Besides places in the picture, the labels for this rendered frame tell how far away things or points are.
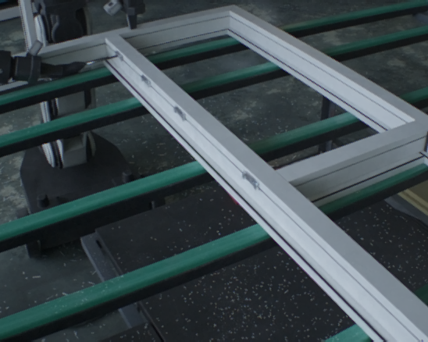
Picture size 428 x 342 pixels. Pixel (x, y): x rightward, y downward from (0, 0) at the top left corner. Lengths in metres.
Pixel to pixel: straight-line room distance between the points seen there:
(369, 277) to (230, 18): 1.18
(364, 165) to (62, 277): 1.40
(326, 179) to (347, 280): 0.27
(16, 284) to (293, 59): 1.34
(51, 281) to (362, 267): 1.55
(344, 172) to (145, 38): 0.85
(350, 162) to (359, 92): 0.33
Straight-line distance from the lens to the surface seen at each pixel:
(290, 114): 3.19
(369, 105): 1.42
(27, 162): 2.64
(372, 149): 1.19
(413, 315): 0.86
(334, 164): 1.13
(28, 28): 3.75
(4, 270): 2.38
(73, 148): 2.35
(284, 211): 1.03
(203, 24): 1.86
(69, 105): 2.13
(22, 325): 0.96
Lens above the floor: 1.56
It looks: 34 degrees down
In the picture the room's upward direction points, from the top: 1 degrees counter-clockwise
